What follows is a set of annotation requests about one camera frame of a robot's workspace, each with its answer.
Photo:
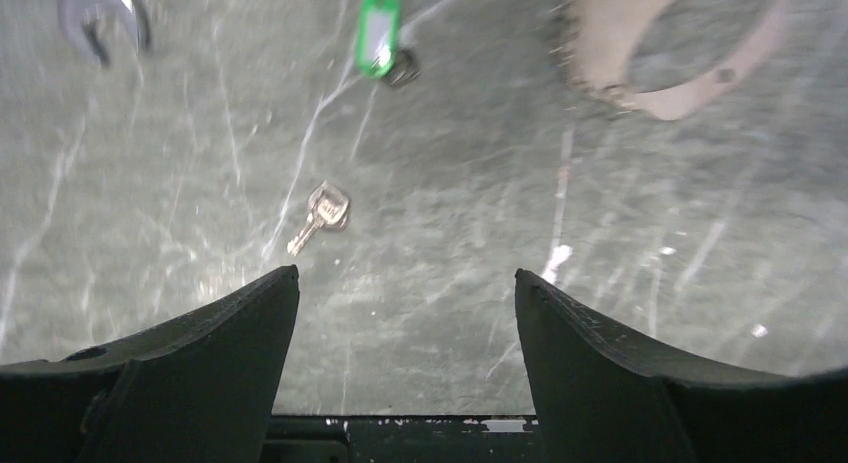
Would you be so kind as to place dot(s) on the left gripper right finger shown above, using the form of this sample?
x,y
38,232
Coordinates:
x,y
605,392

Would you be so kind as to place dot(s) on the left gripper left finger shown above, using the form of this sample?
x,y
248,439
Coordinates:
x,y
197,388

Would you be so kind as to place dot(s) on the green key tag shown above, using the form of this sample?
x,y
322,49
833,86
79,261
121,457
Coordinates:
x,y
378,53

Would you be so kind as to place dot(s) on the silver combination wrench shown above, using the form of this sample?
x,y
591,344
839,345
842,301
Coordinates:
x,y
78,18

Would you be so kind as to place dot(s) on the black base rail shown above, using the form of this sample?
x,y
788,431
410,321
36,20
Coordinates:
x,y
403,439

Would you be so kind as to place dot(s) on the large metal key ring plate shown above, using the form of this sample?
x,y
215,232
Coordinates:
x,y
670,60

